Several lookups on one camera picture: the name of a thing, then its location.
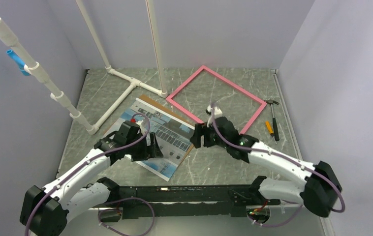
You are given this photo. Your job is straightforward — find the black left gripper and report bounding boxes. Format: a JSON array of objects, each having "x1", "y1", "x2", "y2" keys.
[{"x1": 125, "y1": 132, "x2": 163, "y2": 162}]

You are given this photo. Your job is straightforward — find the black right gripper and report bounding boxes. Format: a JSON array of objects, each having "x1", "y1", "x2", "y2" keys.
[{"x1": 189, "y1": 122, "x2": 229, "y2": 149}]

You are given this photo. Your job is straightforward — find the building photo print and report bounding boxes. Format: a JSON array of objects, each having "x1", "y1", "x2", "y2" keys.
[{"x1": 104, "y1": 95, "x2": 194, "y2": 181}]

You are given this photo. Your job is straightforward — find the pink wooden picture frame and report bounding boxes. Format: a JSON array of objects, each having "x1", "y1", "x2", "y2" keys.
[{"x1": 165, "y1": 65, "x2": 267, "y2": 134}]

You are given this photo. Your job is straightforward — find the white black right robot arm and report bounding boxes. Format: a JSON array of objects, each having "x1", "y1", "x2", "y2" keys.
[{"x1": 190, "y1": 117, "x2": 345, "y2": 218}]

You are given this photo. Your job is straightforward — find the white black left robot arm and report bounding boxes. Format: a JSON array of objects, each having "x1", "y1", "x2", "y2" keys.
[{"x1": 20, "y1": 118, "x2": 163, "y2": 236}]

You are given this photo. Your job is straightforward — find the blue pipe peg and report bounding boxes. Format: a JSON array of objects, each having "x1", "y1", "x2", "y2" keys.
[{"x1": 6, "y1": 49, "x2": 31, "y2": 76}]

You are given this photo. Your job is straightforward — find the white pvc pipe stand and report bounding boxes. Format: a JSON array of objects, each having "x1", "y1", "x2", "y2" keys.
[{"x1": 0, "y1": 0, "x2": 154, "y2": 137}]

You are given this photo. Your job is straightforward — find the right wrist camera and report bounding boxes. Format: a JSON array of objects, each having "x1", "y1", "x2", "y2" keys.
[{"x1": 206, "y1": 104, "x2": 223, "y2": 127}]

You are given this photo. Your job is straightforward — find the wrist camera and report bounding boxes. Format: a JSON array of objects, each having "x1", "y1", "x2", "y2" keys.
[
  {"x1": 130, "y1": 118, "x2": 148, "y2": 133},
  {"x1": 206, "y1": 104, "x2": 223, "y2": 127}
]

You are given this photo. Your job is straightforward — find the brown frame backing board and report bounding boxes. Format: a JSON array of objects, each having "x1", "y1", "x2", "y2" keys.
[{"x1": 103, "y1": 94, "x2": 195, "y2": 157}]

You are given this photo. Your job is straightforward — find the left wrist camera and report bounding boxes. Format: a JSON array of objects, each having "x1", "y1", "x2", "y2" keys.
[{"x1": 130, "y1": 118, "x2": 148, "y2": 133}]

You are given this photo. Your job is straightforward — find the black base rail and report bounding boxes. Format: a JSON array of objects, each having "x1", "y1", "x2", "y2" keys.
[{"x1": 97, "y1": 184, "x2": 280, "y2": 219}]

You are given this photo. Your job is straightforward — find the black handled claw hammer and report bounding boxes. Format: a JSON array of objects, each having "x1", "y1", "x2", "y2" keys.
[{"x1": 264, "y1": 99, "x2": 280, "y2": 142}]

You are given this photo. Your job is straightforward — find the aluminium side rail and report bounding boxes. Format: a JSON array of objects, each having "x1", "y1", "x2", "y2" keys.
[{"x1": 271, "y1": 69, "x2": 336, "y2": 236}]

